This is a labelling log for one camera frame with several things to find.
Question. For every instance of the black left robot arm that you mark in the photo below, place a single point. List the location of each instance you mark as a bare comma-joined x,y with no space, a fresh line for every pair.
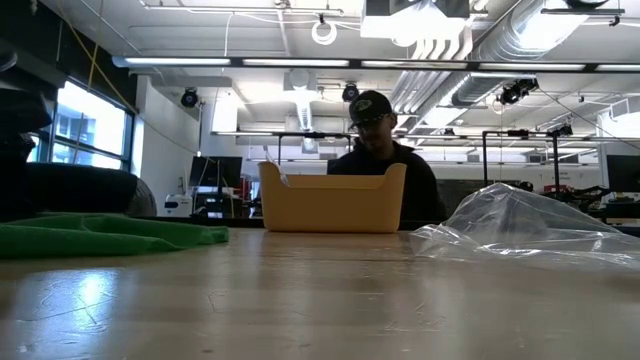
75,190

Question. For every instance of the yellow plastic bin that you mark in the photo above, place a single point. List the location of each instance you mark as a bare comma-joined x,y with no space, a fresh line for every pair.
330,205

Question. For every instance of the black ceiling track light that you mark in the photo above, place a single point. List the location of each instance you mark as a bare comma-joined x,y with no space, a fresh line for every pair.
517,90

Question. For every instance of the black computer monitor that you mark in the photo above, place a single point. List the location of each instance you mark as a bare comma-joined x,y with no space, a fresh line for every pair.
625,172
215,171

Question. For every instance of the black background robot arms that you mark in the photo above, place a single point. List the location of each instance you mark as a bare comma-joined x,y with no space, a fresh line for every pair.
575,192

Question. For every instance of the black background rig frame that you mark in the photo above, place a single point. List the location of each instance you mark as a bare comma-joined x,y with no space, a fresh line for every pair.
312,134
520,133

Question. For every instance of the person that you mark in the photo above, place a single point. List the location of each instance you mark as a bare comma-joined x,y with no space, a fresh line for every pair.
380,165

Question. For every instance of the black ceiling spotlight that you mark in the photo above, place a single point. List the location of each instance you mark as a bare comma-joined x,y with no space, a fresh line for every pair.
349,91
189,98

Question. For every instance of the green elastic bandage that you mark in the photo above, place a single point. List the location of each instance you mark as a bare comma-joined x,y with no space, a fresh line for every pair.
100,235

